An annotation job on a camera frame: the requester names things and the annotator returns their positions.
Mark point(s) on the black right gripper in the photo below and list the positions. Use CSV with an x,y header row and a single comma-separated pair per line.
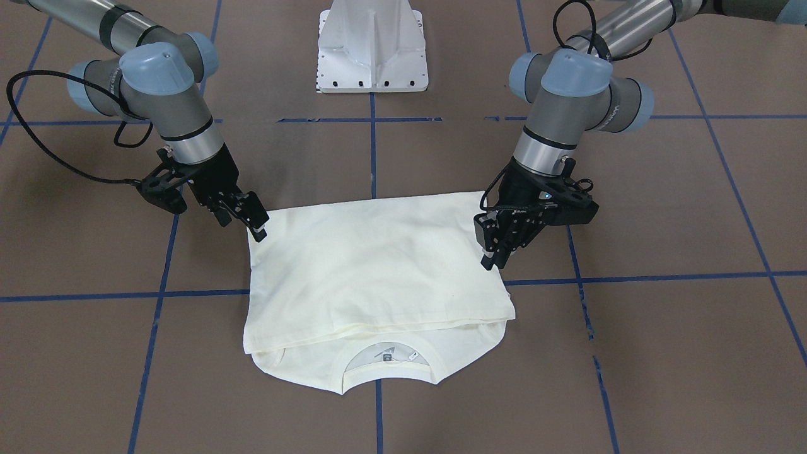
x,y
213,177

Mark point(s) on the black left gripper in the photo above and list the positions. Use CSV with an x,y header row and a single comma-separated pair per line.
x,y
518,185

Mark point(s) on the cream long-sleeve cat shirt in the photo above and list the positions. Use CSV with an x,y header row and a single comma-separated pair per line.
x,y
346,293

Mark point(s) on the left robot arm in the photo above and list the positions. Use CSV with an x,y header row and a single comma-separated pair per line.
x,y
572,90

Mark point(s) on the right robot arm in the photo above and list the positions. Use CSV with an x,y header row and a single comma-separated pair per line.
x,y
155,77

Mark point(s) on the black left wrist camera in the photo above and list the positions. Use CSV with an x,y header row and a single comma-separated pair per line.
x,y
565,201

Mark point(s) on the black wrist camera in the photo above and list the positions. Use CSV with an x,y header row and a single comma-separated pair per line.
x,y
161,187
565,201

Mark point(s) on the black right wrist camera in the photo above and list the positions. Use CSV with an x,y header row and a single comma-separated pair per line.
x,y
161,187

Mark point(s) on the white pillar base plate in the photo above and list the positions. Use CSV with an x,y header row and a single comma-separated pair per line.
x,y
371,47

